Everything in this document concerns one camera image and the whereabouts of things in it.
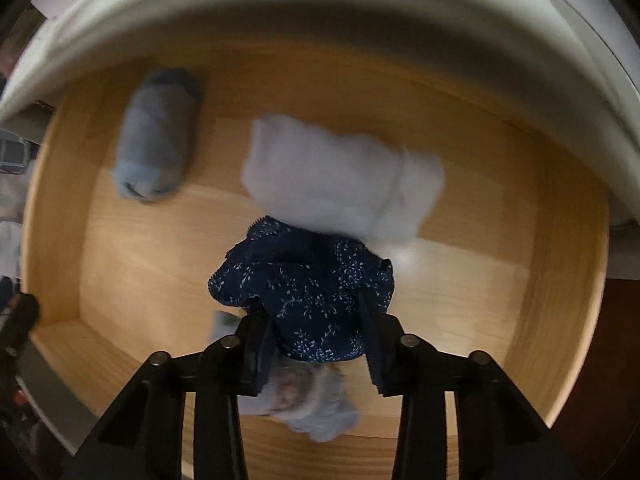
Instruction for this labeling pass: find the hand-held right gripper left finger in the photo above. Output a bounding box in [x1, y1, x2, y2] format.
[62, 305, 276, 480]

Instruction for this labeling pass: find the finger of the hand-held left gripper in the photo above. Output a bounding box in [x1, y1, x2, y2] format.
[0, 292, 41, 361]

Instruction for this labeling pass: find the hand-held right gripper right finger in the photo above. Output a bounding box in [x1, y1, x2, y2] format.
[357, 290, 581, 480]

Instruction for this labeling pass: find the navy floral underwear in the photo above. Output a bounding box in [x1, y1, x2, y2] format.
[207, 216, 396, 363]

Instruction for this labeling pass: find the wooden drawer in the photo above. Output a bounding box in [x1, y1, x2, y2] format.
[20, 40, 611, 480]

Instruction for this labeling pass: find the white underwear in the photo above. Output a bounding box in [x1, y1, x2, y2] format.
[241, 114, 446, 247]

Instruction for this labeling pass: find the light blue pink floral underwear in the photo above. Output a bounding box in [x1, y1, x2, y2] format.
[210, 310, 361, 443]

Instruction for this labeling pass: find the grey plaid cloth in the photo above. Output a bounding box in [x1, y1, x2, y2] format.
[0, 130, 28, 173]

